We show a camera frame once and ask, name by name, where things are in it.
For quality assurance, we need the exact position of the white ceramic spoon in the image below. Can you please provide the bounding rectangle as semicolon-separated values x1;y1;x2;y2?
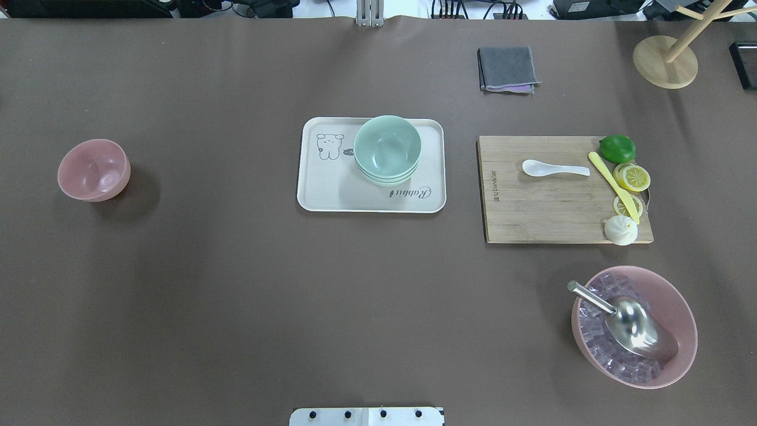
522;159;590;177

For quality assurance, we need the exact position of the small pink bowl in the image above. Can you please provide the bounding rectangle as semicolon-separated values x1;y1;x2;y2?
57;138;131;202

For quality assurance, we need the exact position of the lower green bowls stack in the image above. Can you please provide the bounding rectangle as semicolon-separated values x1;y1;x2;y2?
355;161;420;186

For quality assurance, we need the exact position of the top green bowl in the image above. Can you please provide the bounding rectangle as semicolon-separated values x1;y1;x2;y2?
352;115;422;178

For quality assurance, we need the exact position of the large pink bowl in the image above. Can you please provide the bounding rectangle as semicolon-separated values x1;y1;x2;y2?
571;265;698;390

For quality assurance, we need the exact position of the cream rabbit tray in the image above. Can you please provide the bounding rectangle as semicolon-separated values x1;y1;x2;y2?
297;117;447;214

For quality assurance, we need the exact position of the bamboo cutting board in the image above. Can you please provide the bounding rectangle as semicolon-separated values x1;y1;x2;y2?
477;135;654;244

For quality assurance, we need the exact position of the grey folded cloth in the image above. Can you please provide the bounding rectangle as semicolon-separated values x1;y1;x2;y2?
477;46;541;94

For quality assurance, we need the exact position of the thin lemon slice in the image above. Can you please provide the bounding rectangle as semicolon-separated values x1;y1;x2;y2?
613;194;645;217

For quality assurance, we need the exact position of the white steamed bun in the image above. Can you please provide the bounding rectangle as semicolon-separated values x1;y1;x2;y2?
604;215;638;246

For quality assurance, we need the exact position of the yellow plastic knife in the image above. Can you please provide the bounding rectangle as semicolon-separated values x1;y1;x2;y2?
587;151;640;225

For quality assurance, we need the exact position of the green lime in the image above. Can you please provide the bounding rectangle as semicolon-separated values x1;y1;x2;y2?
599;135;636;164

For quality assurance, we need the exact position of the thick lemon slice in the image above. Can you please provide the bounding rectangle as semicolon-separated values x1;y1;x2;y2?
613;163;651;192

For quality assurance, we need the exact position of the metal ice scoop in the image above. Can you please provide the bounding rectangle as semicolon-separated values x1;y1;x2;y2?
566;280;679;362

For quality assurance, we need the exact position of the wooden mug tree stand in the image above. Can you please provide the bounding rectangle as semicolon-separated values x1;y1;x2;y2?
633;1;756;89

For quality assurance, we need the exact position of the black device on table edge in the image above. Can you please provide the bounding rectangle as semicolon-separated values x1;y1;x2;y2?
729;41;756;90

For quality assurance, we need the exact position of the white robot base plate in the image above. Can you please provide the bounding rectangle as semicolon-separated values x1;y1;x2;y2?
289;406;445;425

